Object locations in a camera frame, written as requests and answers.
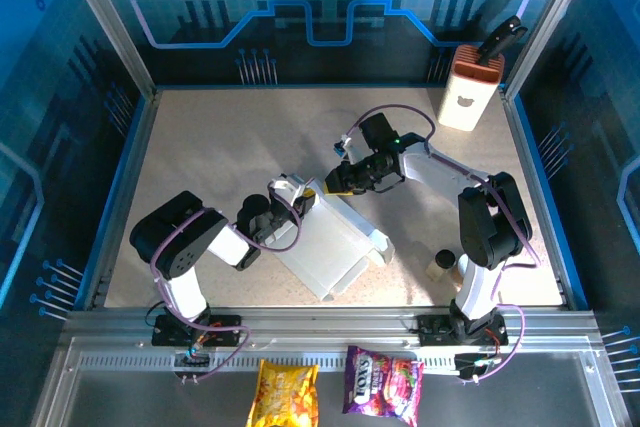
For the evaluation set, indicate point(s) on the white paper box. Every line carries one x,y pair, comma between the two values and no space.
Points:
330,242

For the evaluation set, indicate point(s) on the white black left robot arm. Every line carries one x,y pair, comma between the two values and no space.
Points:
185,292

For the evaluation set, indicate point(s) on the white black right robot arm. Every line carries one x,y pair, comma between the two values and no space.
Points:
435,162

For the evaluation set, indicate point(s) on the cream knife block orange top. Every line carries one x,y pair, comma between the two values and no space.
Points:
462,102

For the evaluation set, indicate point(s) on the small jar black lid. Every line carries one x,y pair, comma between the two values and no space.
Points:
443,262

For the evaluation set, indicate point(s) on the small controller board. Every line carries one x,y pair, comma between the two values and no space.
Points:
475,364
192,357

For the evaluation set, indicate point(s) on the perforated aluminium strip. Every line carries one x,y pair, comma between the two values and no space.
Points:
330,362

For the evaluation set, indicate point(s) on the yellow snack bag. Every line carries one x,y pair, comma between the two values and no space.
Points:
282,394

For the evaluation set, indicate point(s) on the purple candy bag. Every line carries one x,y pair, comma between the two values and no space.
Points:
382,387

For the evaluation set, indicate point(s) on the aluminium front rail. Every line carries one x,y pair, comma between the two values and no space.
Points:
325,324

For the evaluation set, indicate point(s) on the aluminium side rail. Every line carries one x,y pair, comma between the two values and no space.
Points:
126,197
535,197

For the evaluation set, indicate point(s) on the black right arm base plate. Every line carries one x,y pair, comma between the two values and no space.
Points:
432,329

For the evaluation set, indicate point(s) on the aluminium frame post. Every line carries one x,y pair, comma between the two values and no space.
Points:
110,22
545,22

